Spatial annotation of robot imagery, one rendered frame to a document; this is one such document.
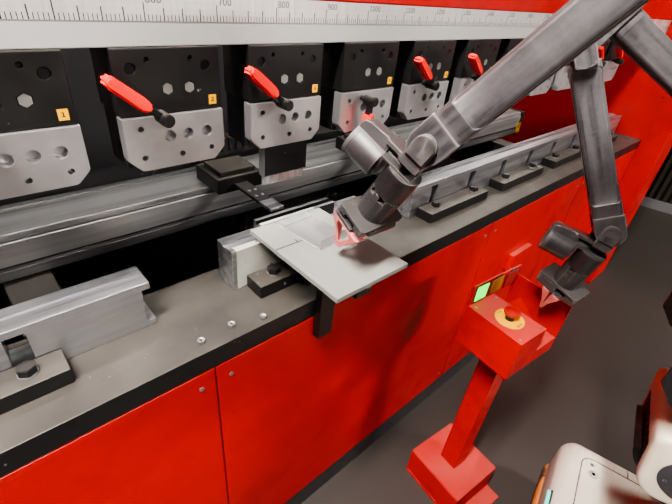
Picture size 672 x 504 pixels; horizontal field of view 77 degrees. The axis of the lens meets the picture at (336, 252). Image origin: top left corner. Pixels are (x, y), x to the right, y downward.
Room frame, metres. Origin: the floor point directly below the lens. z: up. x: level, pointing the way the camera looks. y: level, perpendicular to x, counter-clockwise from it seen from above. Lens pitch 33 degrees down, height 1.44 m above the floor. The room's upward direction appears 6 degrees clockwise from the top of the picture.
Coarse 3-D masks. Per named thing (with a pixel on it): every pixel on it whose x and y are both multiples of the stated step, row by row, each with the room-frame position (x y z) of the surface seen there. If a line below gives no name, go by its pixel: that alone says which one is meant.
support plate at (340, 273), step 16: (320, 208) 0.84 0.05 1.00; (272, 224) 0.75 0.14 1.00; (272, 240) 0.69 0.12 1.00; (288, 240) 0.69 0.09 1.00; (368, 240) 0.73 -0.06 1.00; (288, 256) 0.64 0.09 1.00; (304, 256) 0.64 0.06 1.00; (320, 256) 0.65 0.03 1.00; (336, 256) 0.66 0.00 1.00; (352, 256) 0.66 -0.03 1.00; (368, 256) 0.67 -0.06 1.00; (384, 256) 0.67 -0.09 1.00; (304, 272) 0.59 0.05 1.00; (320, 272) 0.60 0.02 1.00; (336, 272) 0.60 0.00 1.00; (352, 272) 0.61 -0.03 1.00; (368, 272) 0.62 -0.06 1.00; (384, 272) 0.62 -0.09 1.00; (320, 288) 0.56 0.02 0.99; (336, 288) 0.56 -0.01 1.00; (352, 288) 0.56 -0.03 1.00
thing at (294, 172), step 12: (288, 144) 0.79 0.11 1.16; (300, 144) 0.81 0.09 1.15; (264, 156) 0.75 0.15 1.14; (276, 156) 0.77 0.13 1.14; (288, 156) 0.79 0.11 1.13; (300, 156) 0.81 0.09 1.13; (264, 168) 0.75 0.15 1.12; (276, 168) 0.77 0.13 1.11; (288, 168) 0.79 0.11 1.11; (300, 168) 0.82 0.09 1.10; (264, 180) 0.76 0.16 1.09; (276, 180) 0.78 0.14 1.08
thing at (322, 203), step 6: (324, 198) 0.89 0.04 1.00; (306, 204) 0.85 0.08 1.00; (312, 204) 0.86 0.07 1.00; (318, 204) 0.87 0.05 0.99; (324, 204) 0.86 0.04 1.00; (330, 204) 0.87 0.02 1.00; (282, 210) 0.81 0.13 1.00; (288, 210) 0.81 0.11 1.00; (294, 210) 0.82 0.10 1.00; (300, 210) 0.82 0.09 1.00; (324, 210) 0.86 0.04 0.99; (330, 210) 0.87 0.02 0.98; (264, 216) 0.78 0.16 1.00; (270, 216) 0.78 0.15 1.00; (276, 216) 0.79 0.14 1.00; (258, 222) 0.76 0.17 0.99
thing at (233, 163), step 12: (240, 156) 1.00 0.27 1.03; (204, 168) 0.93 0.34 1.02; (216, 168) 0.91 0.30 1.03; (228, 168) 0.92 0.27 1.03; (240, 168) 0.93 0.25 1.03; (252, 168) 0.95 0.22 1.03; (204, 180) 0.92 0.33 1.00; (216, 180) 0.88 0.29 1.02; (228, 180) 0.90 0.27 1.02; (240, 180) 0.92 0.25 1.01; (252, 180) 0.94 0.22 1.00; (216, 192) 0.88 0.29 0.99; (228, 192) 0.90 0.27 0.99; (252, 192) 0.87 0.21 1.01; (264, 192) 0.88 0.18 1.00; (264, 204) 0.82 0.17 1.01; (276, 204) 0.83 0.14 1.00
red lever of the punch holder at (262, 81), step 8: (248, 72) 0.66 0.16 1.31; (256, 72) 0.66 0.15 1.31; (256, 80) 0.66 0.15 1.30; (264, 80) 0.67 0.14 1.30; (264, 88) 0.67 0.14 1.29; (272, 88) 0.68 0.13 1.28; (272, 96) 0.68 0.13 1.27; (280, 96) 0.69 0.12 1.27; (280, 104) 0.70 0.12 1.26; (288, 104) 0.69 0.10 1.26
